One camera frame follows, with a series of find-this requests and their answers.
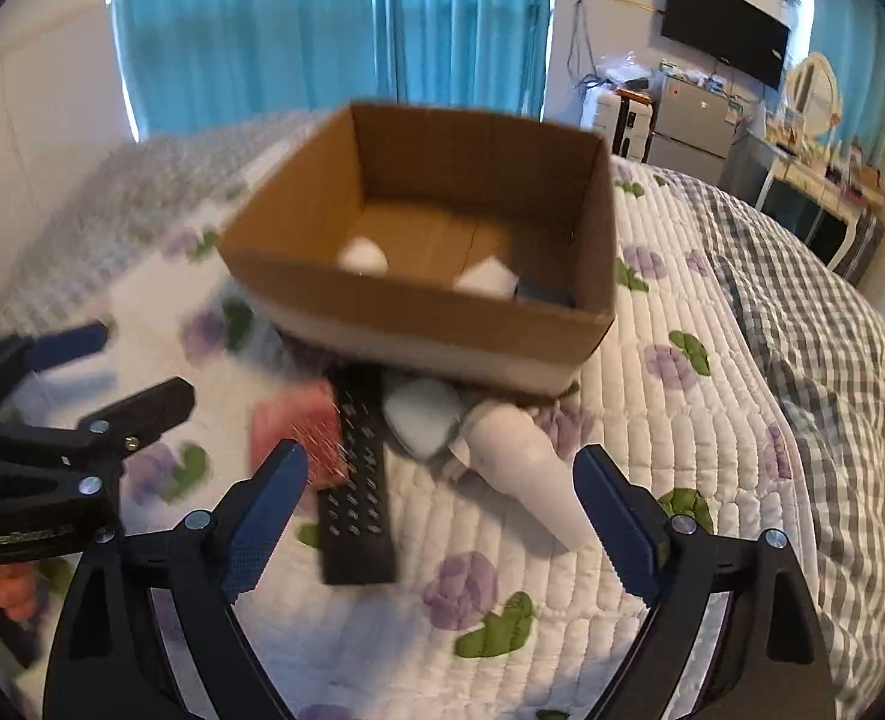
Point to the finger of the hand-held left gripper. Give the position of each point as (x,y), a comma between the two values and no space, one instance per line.
(67,341)
(150,405)

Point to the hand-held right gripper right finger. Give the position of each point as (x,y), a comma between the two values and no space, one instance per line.
(622,532)

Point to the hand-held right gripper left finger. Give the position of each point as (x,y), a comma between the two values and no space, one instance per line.
(262,532)

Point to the black remote control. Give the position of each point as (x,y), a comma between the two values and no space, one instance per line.
(356,480)

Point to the white plastic bottle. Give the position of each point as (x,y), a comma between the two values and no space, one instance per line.
(525,472)

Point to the red card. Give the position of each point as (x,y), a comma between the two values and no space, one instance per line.
(300,420)

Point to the white rounded device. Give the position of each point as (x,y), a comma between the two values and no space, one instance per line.
(421,420)

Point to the brown cardboard box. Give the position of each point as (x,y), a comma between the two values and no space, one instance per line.
(412,165)

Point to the orange object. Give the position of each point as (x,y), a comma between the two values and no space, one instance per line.
(7,586)

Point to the grey checkered blanket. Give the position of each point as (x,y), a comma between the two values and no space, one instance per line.
(82,232)
(817,360)

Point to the floral quilted bedspread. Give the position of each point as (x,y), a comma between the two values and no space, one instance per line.
(675,420)

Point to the dark blue item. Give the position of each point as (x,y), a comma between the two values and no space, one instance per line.
(547,292)

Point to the white round item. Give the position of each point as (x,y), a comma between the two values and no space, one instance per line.
(363,255)

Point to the white square item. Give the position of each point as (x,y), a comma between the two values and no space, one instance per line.
(487,275)

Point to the blue curtain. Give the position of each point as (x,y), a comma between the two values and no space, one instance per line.
(247,30)
(468,22)
(858,60)

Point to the white dressing table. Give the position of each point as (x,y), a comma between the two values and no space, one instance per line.
(825,187)

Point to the white suitcase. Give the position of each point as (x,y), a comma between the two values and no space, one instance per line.
(622,124)

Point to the silver mini fridge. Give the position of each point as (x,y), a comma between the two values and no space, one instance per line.
(693,116)

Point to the white vanity mirror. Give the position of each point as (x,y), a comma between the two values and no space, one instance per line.
(813,94)

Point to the black wall television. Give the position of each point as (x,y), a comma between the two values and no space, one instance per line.
(723,26)

